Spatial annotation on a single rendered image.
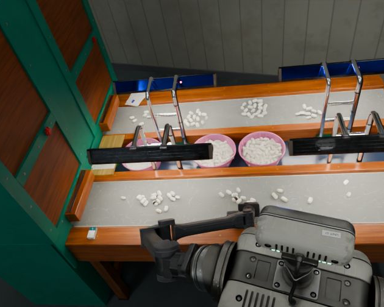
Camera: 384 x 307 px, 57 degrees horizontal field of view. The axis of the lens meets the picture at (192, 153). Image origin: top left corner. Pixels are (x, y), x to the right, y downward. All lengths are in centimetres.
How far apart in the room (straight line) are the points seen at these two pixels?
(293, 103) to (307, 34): 122
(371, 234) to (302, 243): 109
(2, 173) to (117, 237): 65
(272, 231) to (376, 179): 135
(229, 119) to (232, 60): 157
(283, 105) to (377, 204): 86
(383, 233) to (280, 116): 92
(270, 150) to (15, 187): 133
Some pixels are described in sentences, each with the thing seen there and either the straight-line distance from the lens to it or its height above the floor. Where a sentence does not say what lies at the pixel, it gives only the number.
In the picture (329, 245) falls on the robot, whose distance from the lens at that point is 74.
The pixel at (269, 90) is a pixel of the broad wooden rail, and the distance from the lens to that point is 247.
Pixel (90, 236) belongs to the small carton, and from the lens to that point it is 191.
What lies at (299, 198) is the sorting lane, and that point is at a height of 74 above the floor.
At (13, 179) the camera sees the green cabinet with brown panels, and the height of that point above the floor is 128.
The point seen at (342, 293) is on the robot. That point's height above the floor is 145.
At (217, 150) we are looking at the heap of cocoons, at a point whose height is 74.
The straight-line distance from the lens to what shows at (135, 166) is 217.
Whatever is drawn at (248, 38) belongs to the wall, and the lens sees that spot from 363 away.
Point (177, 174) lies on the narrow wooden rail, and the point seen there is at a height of 77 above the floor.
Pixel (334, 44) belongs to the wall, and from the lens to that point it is 354.
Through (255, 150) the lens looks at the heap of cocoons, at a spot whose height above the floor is 73.
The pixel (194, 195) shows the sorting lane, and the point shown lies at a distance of 193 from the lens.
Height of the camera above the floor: 228
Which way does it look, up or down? 46 degrees down
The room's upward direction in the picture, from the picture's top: 13 degrees counter-clockwise
